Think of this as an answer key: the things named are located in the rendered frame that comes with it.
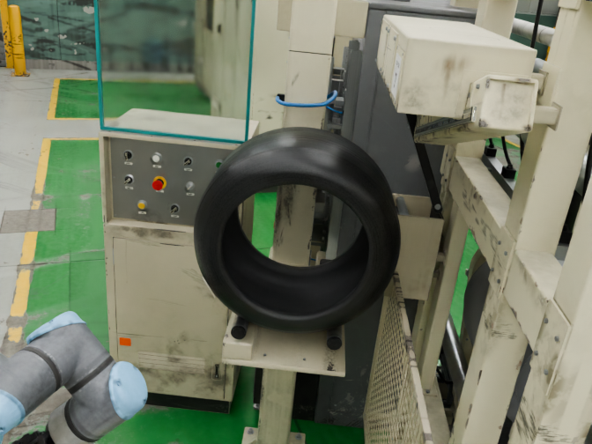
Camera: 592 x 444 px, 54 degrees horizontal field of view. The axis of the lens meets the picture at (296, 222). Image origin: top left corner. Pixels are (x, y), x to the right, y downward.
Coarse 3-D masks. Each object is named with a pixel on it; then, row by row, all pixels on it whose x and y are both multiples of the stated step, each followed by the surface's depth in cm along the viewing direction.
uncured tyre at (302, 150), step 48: (240, 144) 168; (288, 144) 150; (336, 144) 155; (240, 192) 150; (336, 192) 148; (384, 192) 153; (240, 240) 186; (384, 240) 153; (240, 288) 179; (288, 288) 189; (336, 288) 186; (384, 288) 162
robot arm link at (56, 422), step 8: (56, 408) 105; (56, 416) 102; (48, 424) 102; (56, 424) 101; (64, 424) 100; (56, 432) 100; (64, 432) 100; (56, 440) 100; (64, 440) 100; (72, 440) 100; (80, 440) 100
